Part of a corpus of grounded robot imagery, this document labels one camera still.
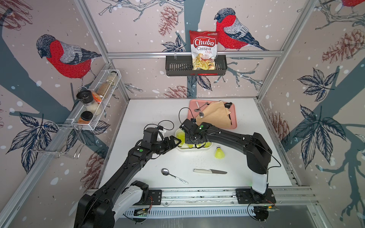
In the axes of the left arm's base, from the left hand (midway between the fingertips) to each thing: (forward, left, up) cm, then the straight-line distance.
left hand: (179, 141), depth 78 cm
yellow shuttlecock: (+3, -1, +1) cm, 3 cm away
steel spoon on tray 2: (+35, -13, -14) cm, 39 cm away
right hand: (+5, -5, -8) cm, 10 cm away
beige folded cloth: (+32, -27, -16) cm, 45 cm away
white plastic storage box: (+3, -7, -13) cm, 15 cm away
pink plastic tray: (+39, -12, -15) cm, 44 cm away
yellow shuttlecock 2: (+3, -17, -10) cm, 20 cm away
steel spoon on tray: (+32, -15, -16) cm, 39 cm away
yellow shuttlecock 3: (-1, -25, -16) cm, 30 cm away
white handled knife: (-12, -18, -15) cm, 26 cm away
